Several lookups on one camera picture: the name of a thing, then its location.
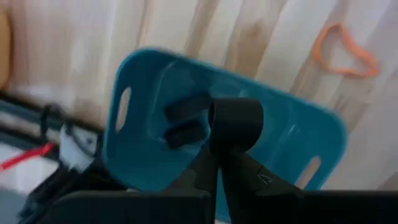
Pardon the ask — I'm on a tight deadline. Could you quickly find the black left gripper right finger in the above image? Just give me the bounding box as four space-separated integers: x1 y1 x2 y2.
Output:
221 151 398 224

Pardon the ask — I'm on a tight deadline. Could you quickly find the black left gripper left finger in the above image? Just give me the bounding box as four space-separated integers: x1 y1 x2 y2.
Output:
40 149 220 224

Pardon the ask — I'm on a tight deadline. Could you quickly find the black rubber band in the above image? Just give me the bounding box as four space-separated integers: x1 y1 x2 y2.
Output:
163 120 208 149
163 92 213 123

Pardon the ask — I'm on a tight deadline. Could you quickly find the small black cup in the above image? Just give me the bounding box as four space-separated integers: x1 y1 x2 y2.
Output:
207 97 265 156

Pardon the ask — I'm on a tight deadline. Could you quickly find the orange rubber band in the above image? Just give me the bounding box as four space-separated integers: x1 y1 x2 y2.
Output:
313 22 379 78

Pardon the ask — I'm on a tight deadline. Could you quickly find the teal plastic basket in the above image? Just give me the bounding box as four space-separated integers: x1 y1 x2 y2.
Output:
101 47 348 223

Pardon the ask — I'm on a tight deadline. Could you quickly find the white plastic bracket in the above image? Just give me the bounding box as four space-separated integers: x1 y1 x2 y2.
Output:
58 123 100 172

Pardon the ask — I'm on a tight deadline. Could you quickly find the red strap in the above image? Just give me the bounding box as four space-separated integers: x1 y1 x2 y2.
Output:
0 141 56 172

